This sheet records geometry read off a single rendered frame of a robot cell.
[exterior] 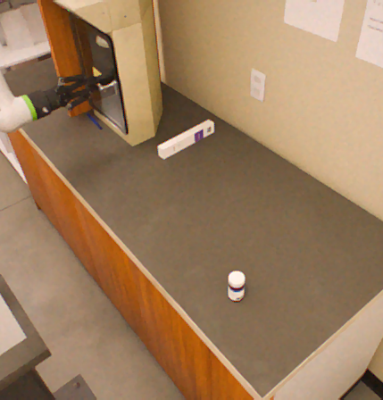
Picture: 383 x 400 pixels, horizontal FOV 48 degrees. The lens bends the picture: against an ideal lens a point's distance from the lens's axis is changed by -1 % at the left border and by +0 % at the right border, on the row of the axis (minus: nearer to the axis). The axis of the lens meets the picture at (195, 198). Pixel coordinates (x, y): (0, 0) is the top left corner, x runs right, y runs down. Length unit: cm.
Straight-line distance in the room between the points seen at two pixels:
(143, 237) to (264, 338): 50
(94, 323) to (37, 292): 40
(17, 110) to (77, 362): 126
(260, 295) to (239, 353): 18
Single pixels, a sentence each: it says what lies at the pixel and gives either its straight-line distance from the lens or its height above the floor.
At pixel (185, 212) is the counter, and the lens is 145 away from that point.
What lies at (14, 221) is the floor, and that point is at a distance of 302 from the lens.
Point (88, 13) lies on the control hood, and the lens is 148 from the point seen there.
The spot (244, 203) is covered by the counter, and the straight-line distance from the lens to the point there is 148.
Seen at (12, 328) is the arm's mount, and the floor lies 101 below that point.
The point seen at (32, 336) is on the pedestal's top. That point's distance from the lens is 127.
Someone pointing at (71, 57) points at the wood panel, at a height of 120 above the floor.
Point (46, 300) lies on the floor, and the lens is 252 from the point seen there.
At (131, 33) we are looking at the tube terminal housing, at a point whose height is 138.
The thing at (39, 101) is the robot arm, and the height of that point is 123.
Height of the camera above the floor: 197
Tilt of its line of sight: 43 degrees down
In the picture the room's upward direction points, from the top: 3 degrees counter-clockwise
